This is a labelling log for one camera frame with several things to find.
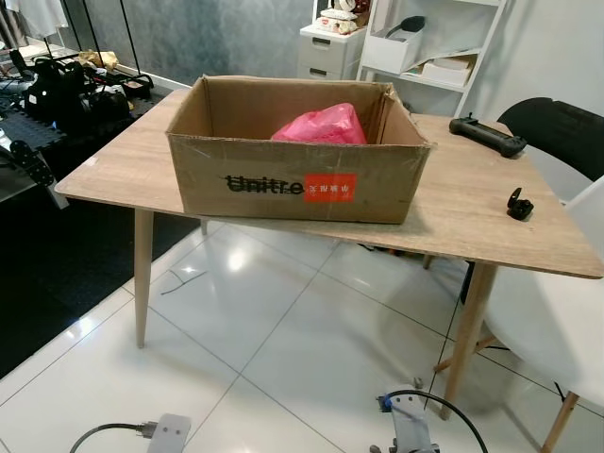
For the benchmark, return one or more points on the small black earbud case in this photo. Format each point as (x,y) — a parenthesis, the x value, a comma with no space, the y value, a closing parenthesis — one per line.
(519,206)

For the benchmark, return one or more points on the black robot machine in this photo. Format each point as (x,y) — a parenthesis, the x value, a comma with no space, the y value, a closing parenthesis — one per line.
(57,99)

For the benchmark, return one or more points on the pink plastic bag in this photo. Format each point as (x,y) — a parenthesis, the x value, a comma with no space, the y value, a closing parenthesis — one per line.
(326,125)

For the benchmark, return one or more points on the brown cardboard box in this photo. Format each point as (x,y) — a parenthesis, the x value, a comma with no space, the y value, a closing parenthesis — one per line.
(283,184)

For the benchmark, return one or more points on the white drawer cabinet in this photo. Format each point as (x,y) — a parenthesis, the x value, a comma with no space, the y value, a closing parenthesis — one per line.
(326,55)

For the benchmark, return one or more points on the plush toy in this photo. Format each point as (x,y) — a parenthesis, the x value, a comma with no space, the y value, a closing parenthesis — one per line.
(342,19)

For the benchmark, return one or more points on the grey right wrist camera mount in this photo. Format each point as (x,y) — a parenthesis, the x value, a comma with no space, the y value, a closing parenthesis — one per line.
(411,425)

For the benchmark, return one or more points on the white shell chair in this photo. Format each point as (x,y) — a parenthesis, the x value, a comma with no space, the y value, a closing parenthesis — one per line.
(557,321)

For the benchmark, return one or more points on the light wooden table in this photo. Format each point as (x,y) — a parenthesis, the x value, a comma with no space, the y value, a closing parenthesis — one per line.
(472,212)

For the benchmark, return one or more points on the stack of books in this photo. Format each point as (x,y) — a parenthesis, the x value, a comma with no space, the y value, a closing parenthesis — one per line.
(451,71)

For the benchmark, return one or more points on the black hand mirror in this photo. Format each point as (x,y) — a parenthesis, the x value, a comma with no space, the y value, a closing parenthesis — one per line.
(408,25)

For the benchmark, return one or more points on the white ladder shelf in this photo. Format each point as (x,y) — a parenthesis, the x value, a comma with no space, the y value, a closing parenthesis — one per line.
(491,38)

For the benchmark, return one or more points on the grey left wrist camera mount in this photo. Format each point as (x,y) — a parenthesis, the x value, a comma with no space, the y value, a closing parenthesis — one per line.
(170,434)

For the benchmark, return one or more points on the black handheld controller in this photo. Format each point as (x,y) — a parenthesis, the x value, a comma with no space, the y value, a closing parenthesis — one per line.
(486,135)

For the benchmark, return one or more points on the black shell chair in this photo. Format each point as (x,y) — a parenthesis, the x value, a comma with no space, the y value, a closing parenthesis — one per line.
(557,127)

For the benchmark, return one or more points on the white storage box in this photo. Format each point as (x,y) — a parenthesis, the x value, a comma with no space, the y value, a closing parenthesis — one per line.
(389,55)

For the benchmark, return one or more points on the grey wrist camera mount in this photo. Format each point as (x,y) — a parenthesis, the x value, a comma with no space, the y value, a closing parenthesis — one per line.
(411,425)
(170,434)

